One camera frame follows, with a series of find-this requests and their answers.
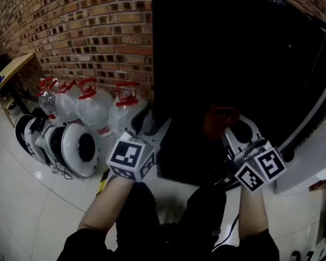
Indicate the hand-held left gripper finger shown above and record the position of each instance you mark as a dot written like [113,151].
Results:
[133,120]
[160,135]

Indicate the white round balance scooter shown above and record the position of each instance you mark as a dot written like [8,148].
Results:
[25,135]

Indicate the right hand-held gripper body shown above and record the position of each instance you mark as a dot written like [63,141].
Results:
[260,164]

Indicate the wooden stool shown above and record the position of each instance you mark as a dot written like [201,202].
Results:
[6,105]

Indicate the person's right forearm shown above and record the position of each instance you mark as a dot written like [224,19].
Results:
[251,213]

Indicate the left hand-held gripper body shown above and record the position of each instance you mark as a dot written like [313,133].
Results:
[125,156]

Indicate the black refrigerator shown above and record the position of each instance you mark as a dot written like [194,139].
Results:
[220,50]

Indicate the white round fan heaters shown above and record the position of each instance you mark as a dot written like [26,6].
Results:
[70,143]

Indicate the crumpled clear water jug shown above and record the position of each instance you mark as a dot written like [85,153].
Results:
[47,99]

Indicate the person's black clothing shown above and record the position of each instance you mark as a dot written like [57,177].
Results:
[165,241]

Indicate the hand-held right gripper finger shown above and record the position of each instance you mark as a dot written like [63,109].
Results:
[254,128]
[229,143]

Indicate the yellow wooden table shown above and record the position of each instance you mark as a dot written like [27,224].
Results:
[15,67]

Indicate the person's left forearm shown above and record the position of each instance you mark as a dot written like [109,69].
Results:
[106,208]

